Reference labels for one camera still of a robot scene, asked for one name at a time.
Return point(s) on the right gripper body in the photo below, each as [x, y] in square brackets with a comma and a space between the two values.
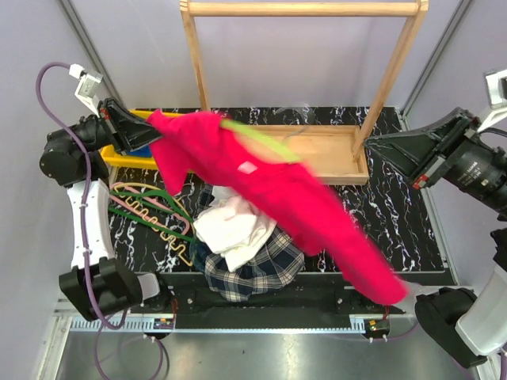
[460, 153]

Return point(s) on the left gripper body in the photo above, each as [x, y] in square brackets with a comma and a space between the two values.
[97, 133]

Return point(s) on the pink plastic hanger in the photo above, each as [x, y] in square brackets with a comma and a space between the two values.
[140, 199]

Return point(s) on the dark green hanger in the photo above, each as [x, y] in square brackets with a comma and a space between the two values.
[167, 220]

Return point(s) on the cream plastic hanger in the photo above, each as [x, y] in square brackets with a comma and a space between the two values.
[176, 246]

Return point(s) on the red shirt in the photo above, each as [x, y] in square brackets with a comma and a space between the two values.
[287, 192]

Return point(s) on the white garment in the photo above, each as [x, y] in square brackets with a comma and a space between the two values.
[233, 228]

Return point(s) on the lime green hanger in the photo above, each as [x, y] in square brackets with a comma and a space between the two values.
[267, 142]

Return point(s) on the navy plaid skirt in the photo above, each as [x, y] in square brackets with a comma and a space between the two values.
[274, 266]

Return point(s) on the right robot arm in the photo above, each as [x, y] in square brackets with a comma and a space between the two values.
[468, 320]

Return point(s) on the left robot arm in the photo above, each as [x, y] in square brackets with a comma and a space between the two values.
[98, 284]

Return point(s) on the blue cloth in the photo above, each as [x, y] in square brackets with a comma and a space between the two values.
[143, 152]

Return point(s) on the yellow plastic tray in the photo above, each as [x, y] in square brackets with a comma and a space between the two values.
[112, 158]

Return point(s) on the wooden clothes rack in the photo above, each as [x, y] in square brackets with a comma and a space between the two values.
[335, 154]

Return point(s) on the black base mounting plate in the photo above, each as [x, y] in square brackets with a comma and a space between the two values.
[312, 301]

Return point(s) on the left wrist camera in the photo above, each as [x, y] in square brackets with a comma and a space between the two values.
[89, 82]

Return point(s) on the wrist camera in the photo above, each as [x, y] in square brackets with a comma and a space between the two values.
[89, 82]
[495, 111]

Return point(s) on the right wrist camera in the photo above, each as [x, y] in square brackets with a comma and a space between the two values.
[495, 111]

